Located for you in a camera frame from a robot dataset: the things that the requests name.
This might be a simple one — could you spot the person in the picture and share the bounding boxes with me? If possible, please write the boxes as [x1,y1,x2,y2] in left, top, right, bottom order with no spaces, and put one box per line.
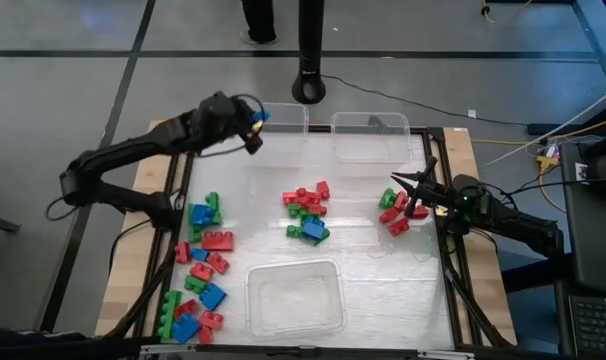
[239,0,279,46]

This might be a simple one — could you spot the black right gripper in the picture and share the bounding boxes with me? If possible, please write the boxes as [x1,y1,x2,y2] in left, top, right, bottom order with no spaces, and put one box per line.
[390,156,467,221]

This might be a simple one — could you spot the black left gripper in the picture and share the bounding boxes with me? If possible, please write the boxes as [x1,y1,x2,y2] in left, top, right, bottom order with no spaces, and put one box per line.
[221,93,264,155]

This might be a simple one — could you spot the blue metal desk frame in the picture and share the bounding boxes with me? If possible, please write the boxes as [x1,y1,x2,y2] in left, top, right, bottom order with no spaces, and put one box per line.
[572,0,606,86]

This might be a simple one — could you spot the yellow cable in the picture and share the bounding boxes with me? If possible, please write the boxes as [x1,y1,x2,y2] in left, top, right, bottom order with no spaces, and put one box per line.
[470,113,606,214]
[481,0,532,25]

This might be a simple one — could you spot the large red toy block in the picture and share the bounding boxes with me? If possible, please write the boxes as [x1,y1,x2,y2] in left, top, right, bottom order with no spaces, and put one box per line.
[201,230,235,253]

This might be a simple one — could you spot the black laptop keyboard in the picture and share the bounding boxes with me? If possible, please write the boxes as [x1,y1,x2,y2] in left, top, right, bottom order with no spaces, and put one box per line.
[567,294,606,357]

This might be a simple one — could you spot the dark grey floor object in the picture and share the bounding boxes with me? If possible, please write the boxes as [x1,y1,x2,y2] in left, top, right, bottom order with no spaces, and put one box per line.
[0,211,22,234]

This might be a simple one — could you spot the white cable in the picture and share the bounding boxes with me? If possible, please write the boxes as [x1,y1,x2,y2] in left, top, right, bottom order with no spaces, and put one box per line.
[479,82,606,169]

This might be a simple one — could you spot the black pole stand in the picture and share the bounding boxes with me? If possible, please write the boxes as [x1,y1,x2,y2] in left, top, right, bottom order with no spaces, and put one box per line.
[291,0,328,105]

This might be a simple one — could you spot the black floor cable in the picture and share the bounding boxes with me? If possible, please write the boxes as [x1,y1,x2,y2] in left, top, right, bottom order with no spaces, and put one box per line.
[321,73,530,127]

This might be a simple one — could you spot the clear plastic bin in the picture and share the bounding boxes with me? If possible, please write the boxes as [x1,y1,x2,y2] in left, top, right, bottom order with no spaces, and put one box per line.
[245,258,348,342]
[252,101,310,169]
[330,111,414,165]

